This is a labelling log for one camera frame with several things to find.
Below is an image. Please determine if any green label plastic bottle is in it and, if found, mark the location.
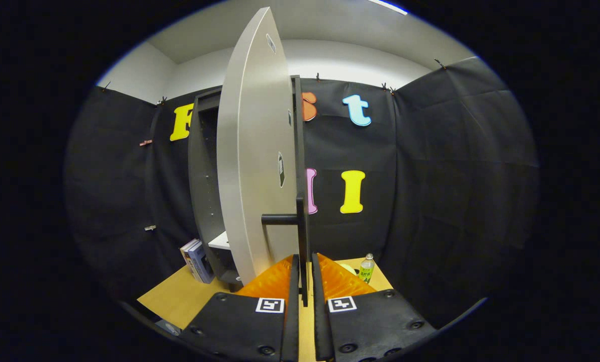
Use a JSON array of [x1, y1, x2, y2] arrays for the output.
[[359, 253, 375, 283]]

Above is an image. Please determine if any black backdrop cloth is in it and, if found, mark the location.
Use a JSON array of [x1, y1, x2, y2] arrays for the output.
[[64, 56, 539, 327]]

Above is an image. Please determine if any white book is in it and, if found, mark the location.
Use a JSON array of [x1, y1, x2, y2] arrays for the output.
[[180, 239, 200, 282]]

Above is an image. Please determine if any blue book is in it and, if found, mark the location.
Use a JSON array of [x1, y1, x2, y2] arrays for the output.
[[187, 241, 215, 284]]

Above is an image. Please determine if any black door handle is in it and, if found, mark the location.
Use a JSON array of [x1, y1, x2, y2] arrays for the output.
[[261, 194, 310, 307]]

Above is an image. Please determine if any dark grey shoe cabinet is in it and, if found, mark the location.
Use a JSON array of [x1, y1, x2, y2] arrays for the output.
[[188, 75, 310, 292]]

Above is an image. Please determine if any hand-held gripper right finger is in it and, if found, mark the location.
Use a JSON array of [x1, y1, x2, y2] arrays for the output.
[[311, 252, 437, 362]]

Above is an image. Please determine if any long ceiling light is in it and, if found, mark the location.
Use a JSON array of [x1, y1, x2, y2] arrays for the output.
[[369, 0, 409, 16]]

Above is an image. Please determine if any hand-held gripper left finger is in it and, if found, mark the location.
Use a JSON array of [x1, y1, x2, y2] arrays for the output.
[[179, 254, 300, 362]]

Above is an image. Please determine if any beige shoe cabinet door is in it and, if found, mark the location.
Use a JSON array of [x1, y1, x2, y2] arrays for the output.
[[216, 7, 301, 286]]

